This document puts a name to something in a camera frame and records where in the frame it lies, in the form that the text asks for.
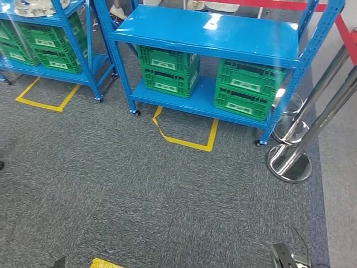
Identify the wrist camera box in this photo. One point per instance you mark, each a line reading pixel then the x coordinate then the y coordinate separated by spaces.
pixel 283 257
pixel 60 262

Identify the grey metal stanchion post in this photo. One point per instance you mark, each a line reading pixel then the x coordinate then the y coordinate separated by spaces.
pixel 293 103
pixel 321 87
pixel 293 164

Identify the green plastic crate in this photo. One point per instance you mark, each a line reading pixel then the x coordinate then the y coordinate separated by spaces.
pixel 167 59
pixel 167 85
pixel 47 39
pixel 239 105
pixel 58 63
pixel 8 35
pixel 248 79
pixel 16 56

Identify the red barrier belt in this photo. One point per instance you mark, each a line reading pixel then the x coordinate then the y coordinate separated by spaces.
pixel 265 3
pixel 347 37

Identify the blue metal shelf rack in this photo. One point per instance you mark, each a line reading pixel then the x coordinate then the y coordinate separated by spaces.
pixel 209 35
pixel 69 77

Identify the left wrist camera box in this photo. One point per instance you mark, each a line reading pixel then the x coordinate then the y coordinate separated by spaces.
pixel 60 262

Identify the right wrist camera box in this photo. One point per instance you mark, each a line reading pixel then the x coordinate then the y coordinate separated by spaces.
pixel 283 257

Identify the silver plastic wheel cover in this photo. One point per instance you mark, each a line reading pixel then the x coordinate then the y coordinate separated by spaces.
pixel 33 9

